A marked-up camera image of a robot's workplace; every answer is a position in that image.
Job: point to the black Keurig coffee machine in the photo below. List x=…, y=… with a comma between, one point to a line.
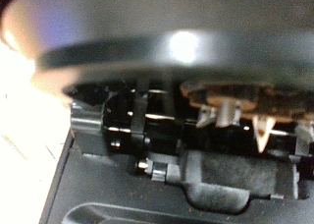
x=163, y=184

